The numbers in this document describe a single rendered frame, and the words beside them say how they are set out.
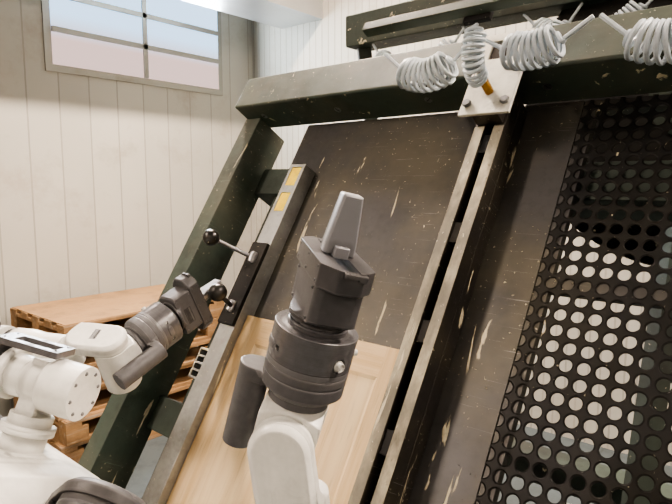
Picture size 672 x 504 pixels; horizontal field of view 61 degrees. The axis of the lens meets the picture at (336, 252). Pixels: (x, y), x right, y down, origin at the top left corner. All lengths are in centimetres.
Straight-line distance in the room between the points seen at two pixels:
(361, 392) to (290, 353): 49
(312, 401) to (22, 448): 37
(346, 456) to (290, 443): 45
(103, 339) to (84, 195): 358
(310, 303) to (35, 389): 37
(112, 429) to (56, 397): 71
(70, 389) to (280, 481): 28
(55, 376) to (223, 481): 53
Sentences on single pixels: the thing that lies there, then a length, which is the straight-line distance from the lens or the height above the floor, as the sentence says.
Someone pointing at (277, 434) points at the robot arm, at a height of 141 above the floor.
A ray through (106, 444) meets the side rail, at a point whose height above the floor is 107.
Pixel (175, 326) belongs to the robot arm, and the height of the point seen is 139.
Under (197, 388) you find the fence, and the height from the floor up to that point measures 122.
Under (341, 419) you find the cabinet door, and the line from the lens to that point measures 105.
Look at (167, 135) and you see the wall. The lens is 502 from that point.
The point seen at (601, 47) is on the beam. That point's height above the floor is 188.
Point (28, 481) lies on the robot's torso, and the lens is 71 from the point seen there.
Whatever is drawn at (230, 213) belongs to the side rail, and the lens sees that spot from 154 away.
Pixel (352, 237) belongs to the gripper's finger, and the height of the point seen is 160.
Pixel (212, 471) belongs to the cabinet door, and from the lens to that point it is 122.
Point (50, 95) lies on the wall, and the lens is 459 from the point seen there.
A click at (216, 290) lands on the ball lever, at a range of 118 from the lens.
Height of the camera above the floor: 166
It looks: 7 degrees down
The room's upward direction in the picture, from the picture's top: straight up
